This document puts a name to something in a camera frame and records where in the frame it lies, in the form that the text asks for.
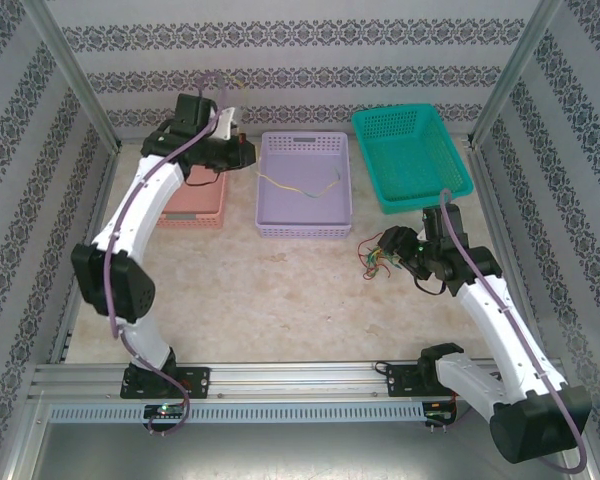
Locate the right circuit board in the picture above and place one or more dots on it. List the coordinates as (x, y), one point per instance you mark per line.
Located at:
(437, 412)

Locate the green plastic basket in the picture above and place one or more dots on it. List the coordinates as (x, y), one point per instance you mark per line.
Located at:
(410, 160)

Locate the left aluminium side rail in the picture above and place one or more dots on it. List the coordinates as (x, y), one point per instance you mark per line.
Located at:
(105, 180)

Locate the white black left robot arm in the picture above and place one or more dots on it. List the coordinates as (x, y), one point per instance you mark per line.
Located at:
(145, 200)

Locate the circuit board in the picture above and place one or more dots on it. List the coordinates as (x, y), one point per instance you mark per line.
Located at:
(165, 411)
(437, 412)

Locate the aluminium side rail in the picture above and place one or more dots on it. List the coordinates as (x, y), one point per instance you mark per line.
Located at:
(105, 180)
(485, 190)

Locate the left circuit board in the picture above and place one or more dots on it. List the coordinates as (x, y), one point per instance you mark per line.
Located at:
(165, 411)

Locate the aluminium mounting rail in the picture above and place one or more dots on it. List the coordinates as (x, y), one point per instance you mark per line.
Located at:
(300, 380)

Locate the pink plastic basket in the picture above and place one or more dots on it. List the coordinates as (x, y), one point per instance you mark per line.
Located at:
(200, 200)

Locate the aluminium frame post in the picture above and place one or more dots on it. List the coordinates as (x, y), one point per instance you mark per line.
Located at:
(75, 75)
(515, 75)

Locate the right aluminium side rail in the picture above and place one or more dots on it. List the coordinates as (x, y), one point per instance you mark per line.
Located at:
(485, 190)

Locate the grey metal front panel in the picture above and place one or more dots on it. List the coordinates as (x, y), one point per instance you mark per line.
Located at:
(300, 450)

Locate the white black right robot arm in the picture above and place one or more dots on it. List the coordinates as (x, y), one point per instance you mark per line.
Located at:
(505, 325)

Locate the left aluminium frame post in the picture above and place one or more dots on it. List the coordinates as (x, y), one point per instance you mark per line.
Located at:
(75, 75)

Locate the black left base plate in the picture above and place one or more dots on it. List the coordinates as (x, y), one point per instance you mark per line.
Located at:
(200, 382)

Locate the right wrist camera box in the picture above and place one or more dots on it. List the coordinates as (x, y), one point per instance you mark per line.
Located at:
(422, 234)

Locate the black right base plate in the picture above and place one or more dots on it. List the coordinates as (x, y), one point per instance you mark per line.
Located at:
(400, 382)

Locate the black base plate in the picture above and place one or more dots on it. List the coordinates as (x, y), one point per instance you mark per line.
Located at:
(400, 382)
(200, 382)

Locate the purple plastic basket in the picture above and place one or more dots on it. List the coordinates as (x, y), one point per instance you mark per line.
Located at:
(305, 215)

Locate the white plastic mounting bracket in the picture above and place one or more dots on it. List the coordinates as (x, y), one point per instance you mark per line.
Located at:
(227, 125)

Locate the right aluminium frame post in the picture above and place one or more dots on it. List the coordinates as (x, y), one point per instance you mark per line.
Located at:
(515, 75)

